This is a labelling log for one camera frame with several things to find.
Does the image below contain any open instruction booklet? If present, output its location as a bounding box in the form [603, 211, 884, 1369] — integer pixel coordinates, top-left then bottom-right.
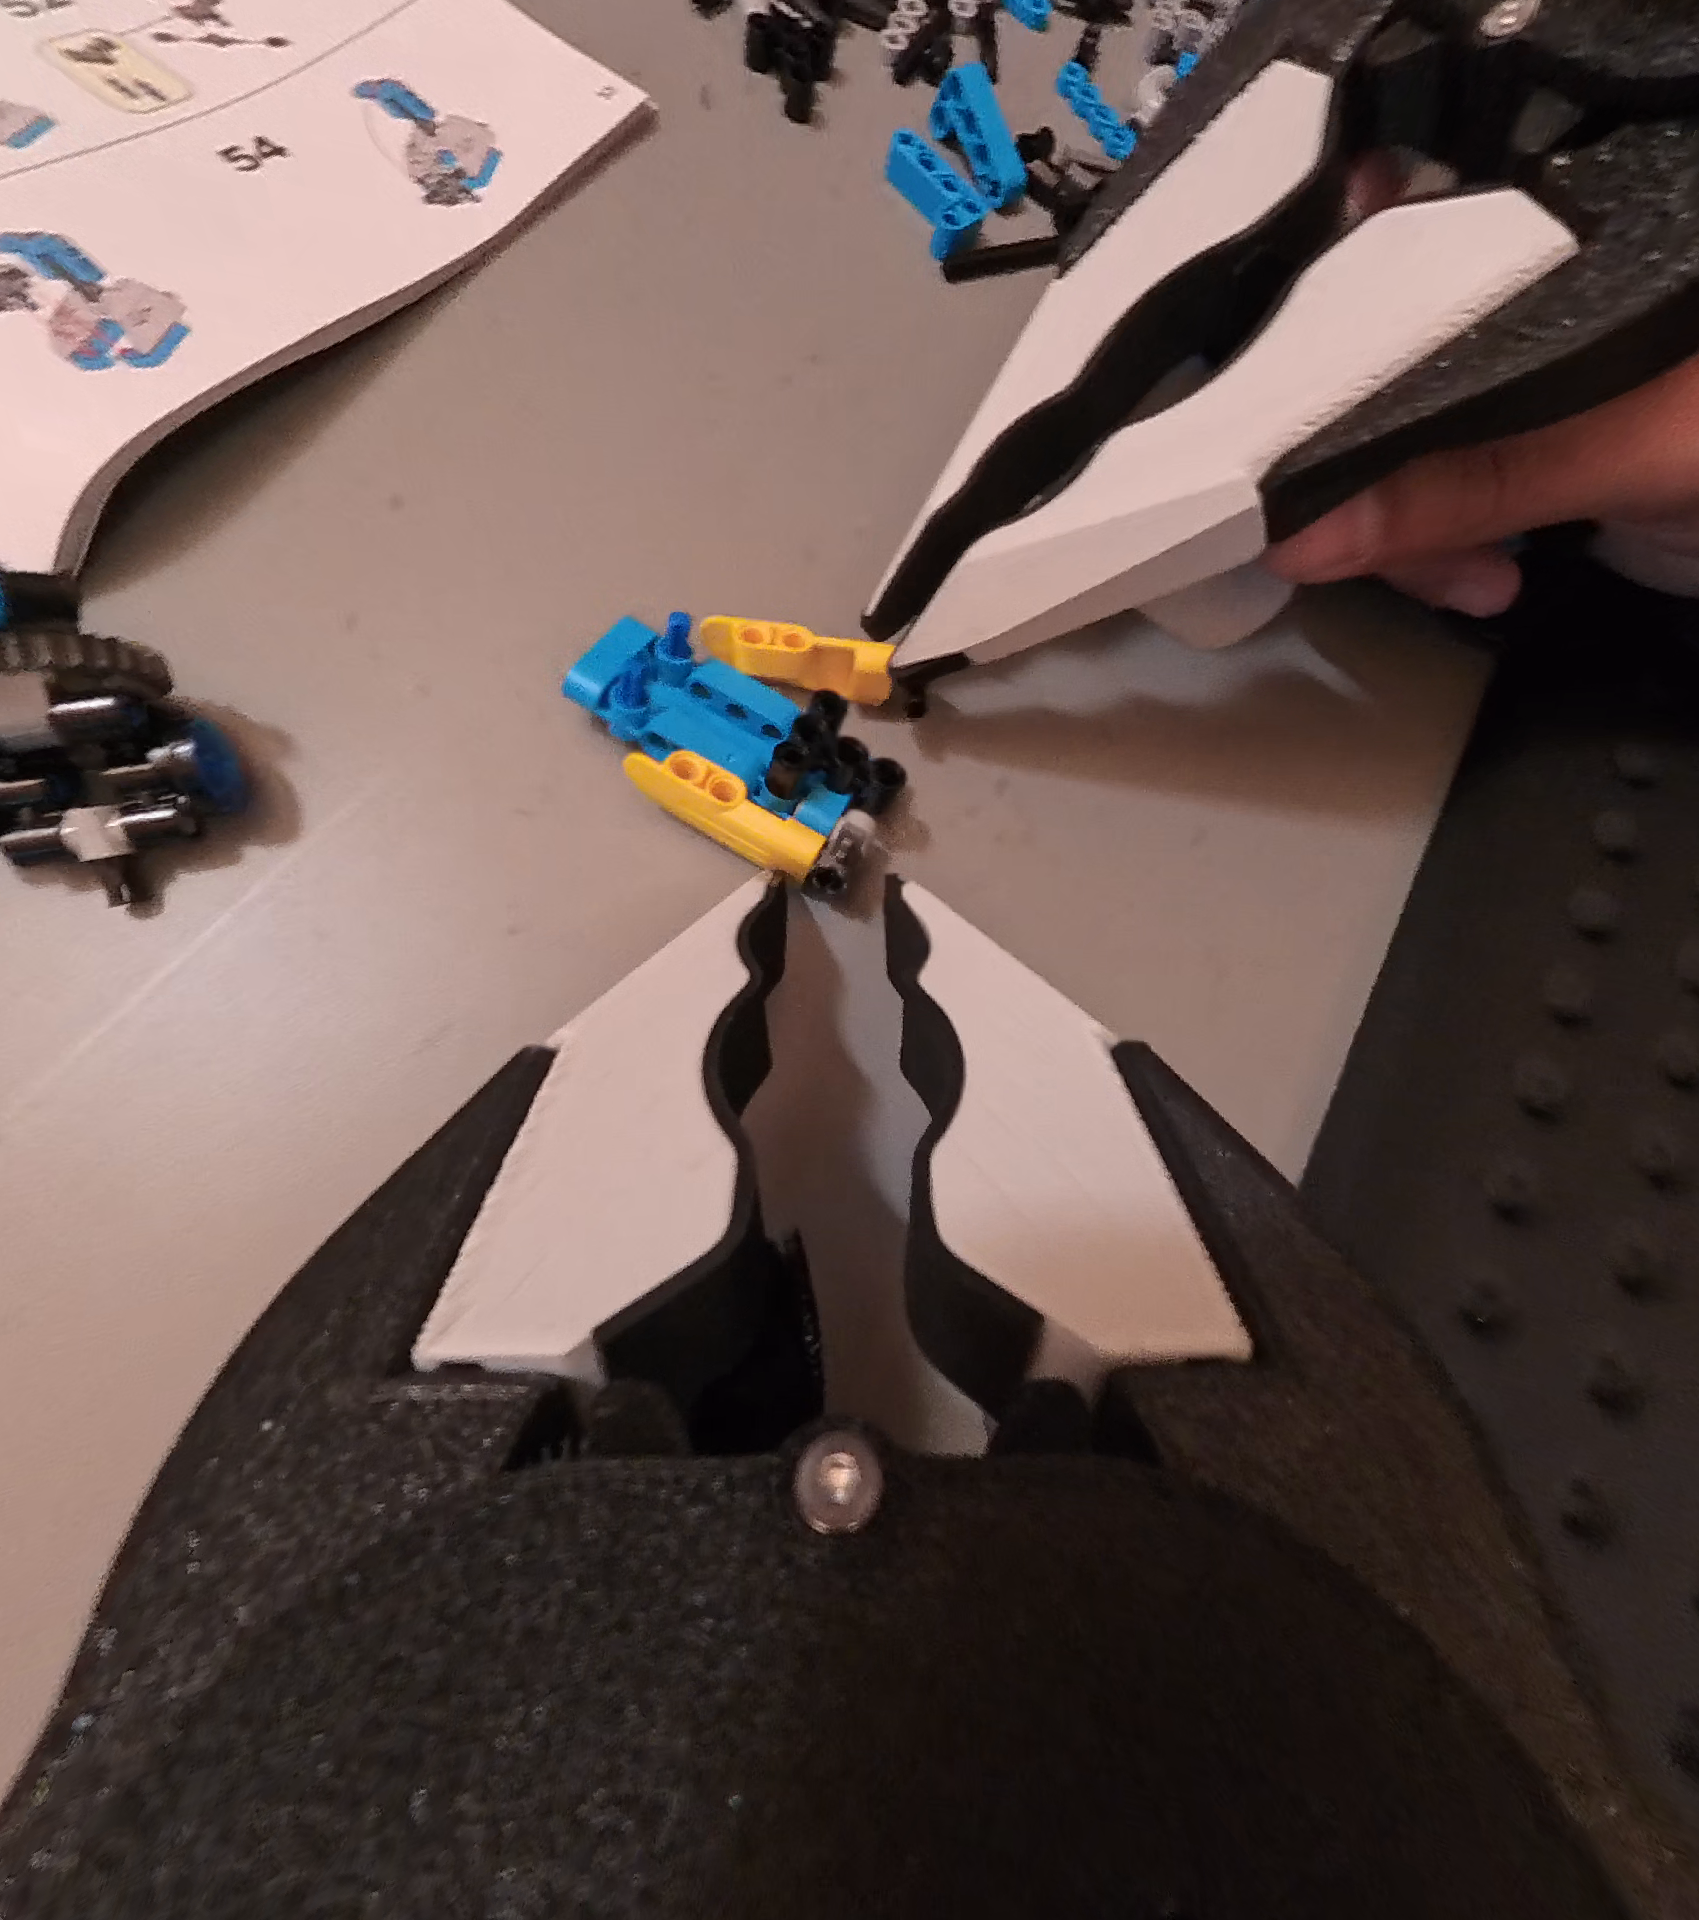
[0, 0, 661, 581]

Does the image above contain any person's right hand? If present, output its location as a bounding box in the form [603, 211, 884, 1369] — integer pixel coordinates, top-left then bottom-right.
[1270, 270, 1699, 621]

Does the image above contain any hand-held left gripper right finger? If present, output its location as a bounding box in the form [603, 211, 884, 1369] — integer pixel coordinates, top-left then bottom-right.
[880, 876, 1256, 1451]

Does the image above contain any blue tracked toy assembly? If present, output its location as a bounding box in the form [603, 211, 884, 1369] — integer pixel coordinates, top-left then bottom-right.
[0, 554, 253, 910]

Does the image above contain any grey desk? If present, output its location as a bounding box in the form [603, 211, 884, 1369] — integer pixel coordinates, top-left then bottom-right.
[0, 0, 1496, 1879]

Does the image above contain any yellow building piece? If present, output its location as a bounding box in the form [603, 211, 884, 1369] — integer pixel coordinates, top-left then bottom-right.
[701, 612, 900, 709]
[623, 751, 828, 881]

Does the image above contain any pile of small building pieces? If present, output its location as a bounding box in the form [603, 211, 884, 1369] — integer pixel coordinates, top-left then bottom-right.
[693, 0, 1212, 289]

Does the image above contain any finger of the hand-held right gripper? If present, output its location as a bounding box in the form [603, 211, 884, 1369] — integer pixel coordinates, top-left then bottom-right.
[862, 61, 1350, 641]
[892, 184, 1584, 679]

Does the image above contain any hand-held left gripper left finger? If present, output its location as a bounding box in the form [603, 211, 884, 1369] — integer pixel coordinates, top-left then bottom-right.
[413, 874, 792, 1412]

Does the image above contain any black perforated panel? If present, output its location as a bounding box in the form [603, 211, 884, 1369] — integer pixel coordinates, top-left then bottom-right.
[1300, 571, 1699, 1920]

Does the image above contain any blue-yellow brick assembly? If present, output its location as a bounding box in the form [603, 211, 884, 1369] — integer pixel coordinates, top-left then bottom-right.
[563, 612, 912, 843]

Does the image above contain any grey and black connector pin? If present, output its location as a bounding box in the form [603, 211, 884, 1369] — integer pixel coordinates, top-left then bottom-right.
[802, 816, 894, 902]

